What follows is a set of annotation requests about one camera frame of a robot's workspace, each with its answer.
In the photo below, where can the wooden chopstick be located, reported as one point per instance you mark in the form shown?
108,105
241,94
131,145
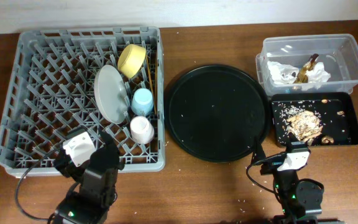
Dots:
155,81
150,83

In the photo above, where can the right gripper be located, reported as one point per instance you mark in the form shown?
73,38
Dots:
258,154

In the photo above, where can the pink plastic cup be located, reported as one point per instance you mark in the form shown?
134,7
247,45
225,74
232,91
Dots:
142,130

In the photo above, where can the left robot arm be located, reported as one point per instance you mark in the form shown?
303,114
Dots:
88,201

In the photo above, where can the gold foil wrapper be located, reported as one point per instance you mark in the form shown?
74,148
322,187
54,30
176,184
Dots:
308,66

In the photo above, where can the yellow bowl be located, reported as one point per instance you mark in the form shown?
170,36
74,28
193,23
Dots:
131,60

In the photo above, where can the food scraps pile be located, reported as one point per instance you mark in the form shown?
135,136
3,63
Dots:
314,122

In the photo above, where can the clear plastic waste bin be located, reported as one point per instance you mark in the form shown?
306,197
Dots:
338,52

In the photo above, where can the white napkin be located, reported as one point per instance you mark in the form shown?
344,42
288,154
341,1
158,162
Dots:
283,74

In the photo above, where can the round black serving tray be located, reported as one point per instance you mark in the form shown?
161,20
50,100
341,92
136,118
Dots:
217,112

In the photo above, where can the black rectangular tray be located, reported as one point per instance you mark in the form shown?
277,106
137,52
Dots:
344,98

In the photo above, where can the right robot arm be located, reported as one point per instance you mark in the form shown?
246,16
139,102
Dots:
300,198

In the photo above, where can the grey round plate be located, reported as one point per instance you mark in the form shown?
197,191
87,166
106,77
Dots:
110,93

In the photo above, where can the grey plastic dishwasher rack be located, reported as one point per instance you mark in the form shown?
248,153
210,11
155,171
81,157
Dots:
51,93

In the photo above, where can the light blue plastic cup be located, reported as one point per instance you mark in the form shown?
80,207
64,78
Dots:
142,102

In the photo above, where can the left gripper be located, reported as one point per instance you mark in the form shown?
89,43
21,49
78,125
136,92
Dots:
67,167

